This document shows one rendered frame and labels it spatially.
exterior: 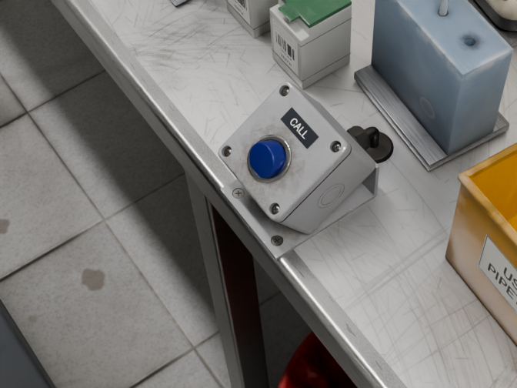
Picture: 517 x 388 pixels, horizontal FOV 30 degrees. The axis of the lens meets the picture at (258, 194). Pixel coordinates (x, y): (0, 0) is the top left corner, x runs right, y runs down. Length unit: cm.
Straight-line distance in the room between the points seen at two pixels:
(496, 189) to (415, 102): 11
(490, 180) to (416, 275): 9
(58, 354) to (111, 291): 14
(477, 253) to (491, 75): 12
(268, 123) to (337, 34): 12
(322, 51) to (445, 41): 12
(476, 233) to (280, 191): 13
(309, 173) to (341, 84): 15
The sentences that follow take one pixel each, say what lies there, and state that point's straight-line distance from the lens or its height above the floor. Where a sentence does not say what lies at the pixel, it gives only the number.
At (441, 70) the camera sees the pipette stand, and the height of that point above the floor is 96.
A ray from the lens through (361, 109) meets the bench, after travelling 73.
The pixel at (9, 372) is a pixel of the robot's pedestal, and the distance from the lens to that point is 82.
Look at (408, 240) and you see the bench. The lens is 67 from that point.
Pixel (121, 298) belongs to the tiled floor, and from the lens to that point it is 166.
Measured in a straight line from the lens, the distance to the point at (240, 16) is 78.
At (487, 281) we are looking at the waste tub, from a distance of 63.
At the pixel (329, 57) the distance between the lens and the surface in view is 74.
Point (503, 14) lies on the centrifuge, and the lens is 77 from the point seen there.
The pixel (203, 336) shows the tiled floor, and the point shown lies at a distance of 160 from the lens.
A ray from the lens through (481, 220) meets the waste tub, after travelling 59.
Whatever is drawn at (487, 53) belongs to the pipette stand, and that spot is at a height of 97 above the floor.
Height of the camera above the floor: 145
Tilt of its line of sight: 57 degrees down
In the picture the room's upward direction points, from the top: 6 degrees counter-clockwise
